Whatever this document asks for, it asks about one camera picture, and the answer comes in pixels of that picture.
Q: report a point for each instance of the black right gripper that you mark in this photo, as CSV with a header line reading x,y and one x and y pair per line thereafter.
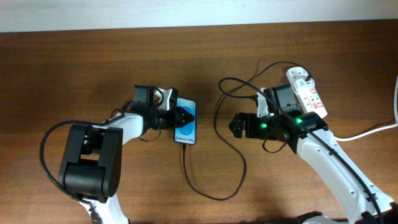
x,y
240,117

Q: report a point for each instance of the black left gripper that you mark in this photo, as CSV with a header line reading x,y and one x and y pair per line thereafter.
x,y
175,118

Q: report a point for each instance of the blue Galaxy smartphone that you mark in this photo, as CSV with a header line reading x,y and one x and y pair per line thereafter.
x,y
186,133

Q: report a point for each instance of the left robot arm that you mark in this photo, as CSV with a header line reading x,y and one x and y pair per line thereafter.
x,y
91,164

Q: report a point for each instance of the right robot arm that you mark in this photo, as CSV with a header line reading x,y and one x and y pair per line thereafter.
x,y
280,117

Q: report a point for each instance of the white charger plug adapter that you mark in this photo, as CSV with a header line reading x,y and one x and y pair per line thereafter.
x,y
301,84

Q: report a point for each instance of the white power strip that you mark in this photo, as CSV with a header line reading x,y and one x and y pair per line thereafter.
x,y
309,100

